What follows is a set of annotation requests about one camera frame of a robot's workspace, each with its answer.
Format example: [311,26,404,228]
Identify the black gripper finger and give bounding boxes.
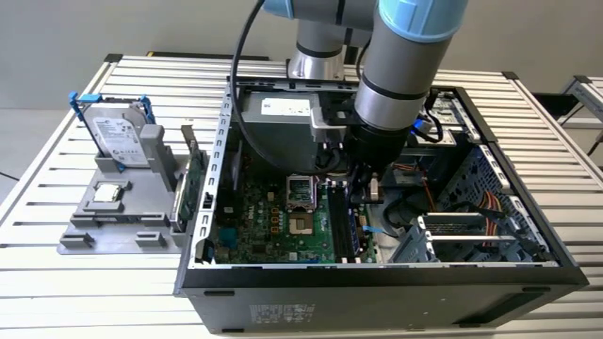
[365,167,387,207]
[347,164,369,206]

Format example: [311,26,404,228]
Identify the blue RAM stick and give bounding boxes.
[345,201,364,258]

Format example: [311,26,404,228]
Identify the black RAM slot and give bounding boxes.
[328,180,344,264]
[333,180,351,264]

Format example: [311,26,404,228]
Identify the metal socket cover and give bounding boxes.
[285,171,316,213]

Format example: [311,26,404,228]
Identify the CPU socket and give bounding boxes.
[287,211,316,237]

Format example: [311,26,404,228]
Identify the silver drive cage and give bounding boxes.
[404,88,482,186]

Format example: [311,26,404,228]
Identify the grey power supply unit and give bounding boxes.
[233,90,316,174]

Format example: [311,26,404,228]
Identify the green motherboard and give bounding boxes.
[213,176,380,265]

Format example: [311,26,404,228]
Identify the perforated metal disk bay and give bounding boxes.
[388,143,562,265]

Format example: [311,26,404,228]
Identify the black open PC case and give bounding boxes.
[172,76,591,335]

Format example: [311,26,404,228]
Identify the green graphics card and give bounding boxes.
[168,123,211,234]

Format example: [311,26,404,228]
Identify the black bar with yellow end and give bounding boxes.
[144,50,271,61]

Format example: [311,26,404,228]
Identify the grey parts rack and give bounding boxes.
[56,123,189,255]

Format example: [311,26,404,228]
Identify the silver CPU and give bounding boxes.
[92,183,127,203]

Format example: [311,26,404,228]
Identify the hard disk in blue carrier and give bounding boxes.
[68,90,159,171]

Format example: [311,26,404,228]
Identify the black cable loop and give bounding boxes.
[383,192,425,238]

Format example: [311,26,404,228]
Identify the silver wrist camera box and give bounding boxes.
[309,107,352,143]

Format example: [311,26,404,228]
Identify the orange yellow power wires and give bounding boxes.
[476,190,510,248]

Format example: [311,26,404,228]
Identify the thick black camera cable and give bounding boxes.
[229,0,348,174]

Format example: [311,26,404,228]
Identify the aluminium frame table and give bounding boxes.
[558,74,603,129]

